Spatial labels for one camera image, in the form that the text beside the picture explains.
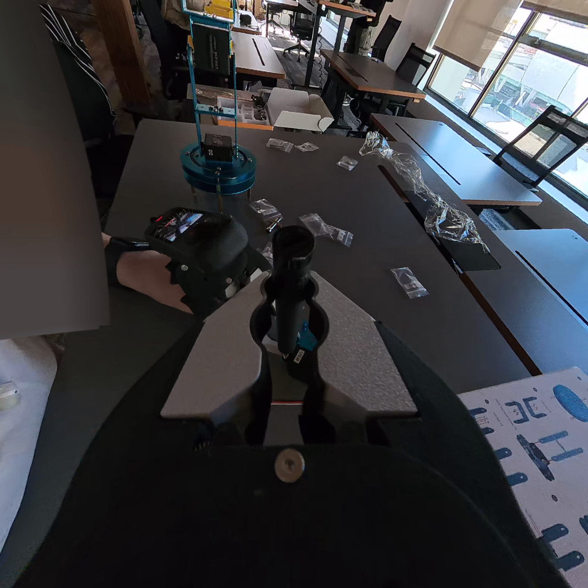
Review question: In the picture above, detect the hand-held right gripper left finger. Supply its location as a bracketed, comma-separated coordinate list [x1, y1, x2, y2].
[160, 271, 276, 421]

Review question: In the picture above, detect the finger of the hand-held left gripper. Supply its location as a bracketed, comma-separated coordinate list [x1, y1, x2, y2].
[228, 271, 262, 298]

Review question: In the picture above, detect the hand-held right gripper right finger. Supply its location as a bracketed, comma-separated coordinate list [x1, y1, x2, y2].
[305, 270, 420, 425]

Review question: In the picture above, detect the black screwdriver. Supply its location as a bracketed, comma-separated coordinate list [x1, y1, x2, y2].
[271, 226, 318, 358]

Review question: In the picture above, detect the black servo motor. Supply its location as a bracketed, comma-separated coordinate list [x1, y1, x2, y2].
[287, 347, 319, 382]

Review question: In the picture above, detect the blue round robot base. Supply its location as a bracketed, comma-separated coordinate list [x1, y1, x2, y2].
[179, 0, 258, 214]

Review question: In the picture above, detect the dark brown desk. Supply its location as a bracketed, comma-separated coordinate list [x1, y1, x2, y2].
[0, 119, 543, 588]

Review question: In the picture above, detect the person's left hand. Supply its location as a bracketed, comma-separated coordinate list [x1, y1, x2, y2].
[116, 249, 194, 315]

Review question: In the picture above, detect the group of small clear bags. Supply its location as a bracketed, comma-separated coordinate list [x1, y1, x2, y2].
[248, 137, 430, 300]

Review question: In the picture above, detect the orange cardboard sheet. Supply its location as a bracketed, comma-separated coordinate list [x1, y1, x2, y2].
[216, 119, 272, 132]

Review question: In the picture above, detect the white parts tray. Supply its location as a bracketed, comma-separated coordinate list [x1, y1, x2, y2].
[216, 94, 272, 127]

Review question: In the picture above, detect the pile of clear plastic wrap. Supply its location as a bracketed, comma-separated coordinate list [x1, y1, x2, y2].
[359, 131, 490, 254]

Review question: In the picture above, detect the white open box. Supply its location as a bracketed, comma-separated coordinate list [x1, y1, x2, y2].
[266, 87, 335, 134]

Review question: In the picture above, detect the grey office table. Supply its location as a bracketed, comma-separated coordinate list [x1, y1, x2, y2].
[464, 228, 588, 376]
[370, 112, 544, 207]
[320, 48, 427, 129]
[232, 30, 286, 80]

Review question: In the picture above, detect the white printed instruction manual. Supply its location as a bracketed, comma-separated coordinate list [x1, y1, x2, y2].
[457, 367, 588, 588]

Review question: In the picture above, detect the black striped cloth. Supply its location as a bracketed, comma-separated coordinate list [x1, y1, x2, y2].
[40, 4, 116, 121]

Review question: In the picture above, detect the black mesh office chair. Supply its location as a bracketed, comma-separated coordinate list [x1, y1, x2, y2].
[493, 105, 588, 190]
[396, 42, 437, 89]
[370, 15, 403, 62]
[282, 11, 319, 58]

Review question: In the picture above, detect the large glass window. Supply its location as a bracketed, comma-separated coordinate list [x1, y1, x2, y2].
[425, 0, 588, 198]

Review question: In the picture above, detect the beige roller blind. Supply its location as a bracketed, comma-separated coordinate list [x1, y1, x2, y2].
[432, 0, 524, 72]

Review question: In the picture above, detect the wooden support post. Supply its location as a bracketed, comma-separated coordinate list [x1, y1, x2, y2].
[92, 0, 154, 113]

